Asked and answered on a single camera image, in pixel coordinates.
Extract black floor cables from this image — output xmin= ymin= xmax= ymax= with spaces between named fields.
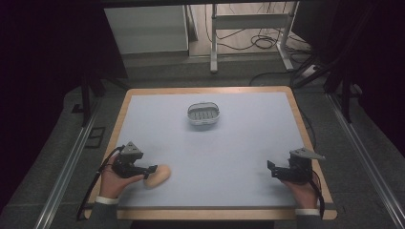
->
xmin=203 ymin=2 xmax=314 ymax=89

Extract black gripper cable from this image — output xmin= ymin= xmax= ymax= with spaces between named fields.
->
xmin=75 ymin=144 xmax=126 ymax=221
xmin=309 ymin=170 xmax=326 ymax=219

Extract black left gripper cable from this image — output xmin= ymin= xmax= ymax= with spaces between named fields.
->
xmin=75 ymin=144 xmax=126 ymax=221

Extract person's left hand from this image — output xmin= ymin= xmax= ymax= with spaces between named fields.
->
xmin=98 ymin=155 xmax=145 ymax=200

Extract black metal stand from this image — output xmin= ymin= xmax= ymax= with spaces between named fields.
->
xmin=71 ymin=74 xmax=108 ymax=128
xmin=323 ymin=60 xmax=364 ymax=124

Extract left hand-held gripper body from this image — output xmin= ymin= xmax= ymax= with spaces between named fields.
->
xmin=111 ymin=141 xmax=148 ymax=179

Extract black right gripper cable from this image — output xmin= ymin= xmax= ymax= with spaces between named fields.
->
xmin=309 ymin=170 xmax=326 ymax=219

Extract white slotted soap dish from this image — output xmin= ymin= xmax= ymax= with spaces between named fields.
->
xmin=186 ymin=101 xmax=222 ymax=126

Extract white power strip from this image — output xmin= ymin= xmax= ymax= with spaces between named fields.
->
xmin=301 ymin=64 xmax=320 ymax=79

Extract white metal desk frame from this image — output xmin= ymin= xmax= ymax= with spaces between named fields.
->
xmin=209 ymin=2 xmax=301 ymax=74

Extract white cabinet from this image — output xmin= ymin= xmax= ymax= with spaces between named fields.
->
xmin=103 ymin=4 xmax=190 ymax=55

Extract person's right hand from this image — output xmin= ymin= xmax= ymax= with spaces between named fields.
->
xmin=281 ymin=173 xmax=320 ymax=211

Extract metal floor rail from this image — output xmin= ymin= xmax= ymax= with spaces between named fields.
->
xmin=32 ymin=97 xmax=108 ymax=229
xmin=327 ymin=93 xmax=405 ymax=229

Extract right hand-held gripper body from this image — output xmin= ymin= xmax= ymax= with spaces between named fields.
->
xmin=276 ymin=147 xmax=326 ymax=184

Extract pale blue table mat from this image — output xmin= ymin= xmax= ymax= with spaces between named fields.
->
xmin=115 ymin=92 xmax=308 ymax=209

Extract tan bread roll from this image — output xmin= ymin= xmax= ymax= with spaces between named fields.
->
xmin=142 ymin=164 xmax=172 ymax=190

